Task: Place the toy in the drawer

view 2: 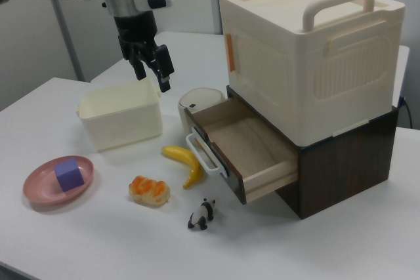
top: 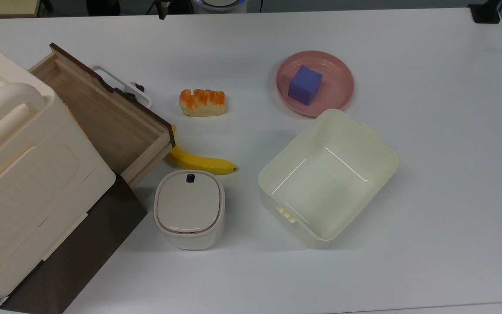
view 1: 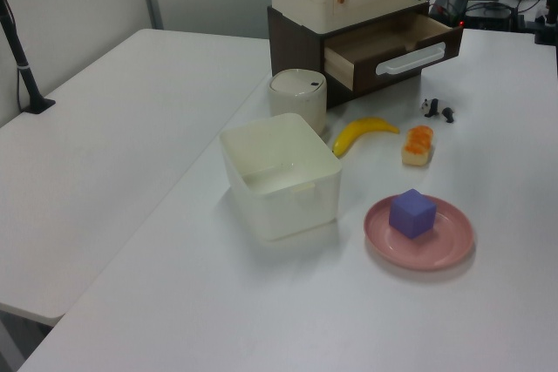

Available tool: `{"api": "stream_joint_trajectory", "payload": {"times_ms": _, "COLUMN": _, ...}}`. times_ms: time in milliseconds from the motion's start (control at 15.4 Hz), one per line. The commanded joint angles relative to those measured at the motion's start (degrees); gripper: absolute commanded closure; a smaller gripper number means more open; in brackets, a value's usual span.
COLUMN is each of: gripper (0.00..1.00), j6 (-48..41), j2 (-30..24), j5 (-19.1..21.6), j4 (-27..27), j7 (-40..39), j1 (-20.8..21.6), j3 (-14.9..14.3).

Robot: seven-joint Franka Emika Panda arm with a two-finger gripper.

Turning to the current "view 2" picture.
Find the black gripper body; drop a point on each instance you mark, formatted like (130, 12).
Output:
(134, 31)

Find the small panda toy figure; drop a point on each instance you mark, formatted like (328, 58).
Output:
(201, 214)

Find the purple foam cube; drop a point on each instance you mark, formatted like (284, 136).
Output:
(69, 176)

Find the pink plastic plate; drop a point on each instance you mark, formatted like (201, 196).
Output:
(39, 189)

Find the small cream lidded trash can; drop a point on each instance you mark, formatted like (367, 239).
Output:
(200, 97)

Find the orange glazed toy bread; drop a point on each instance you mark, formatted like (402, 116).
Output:
(149, 191)

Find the white plastic open bin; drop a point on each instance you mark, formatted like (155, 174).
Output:
(124, 129)

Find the yellow toy banana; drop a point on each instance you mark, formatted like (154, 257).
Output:
(188, 159)

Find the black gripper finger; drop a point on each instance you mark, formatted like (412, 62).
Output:
(164, 62)
(139, 69)

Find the dark wood drawer cabinet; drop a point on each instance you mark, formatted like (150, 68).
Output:
(344, 168)

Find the cream plastic storage box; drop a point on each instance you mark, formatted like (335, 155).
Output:
(311, 63)

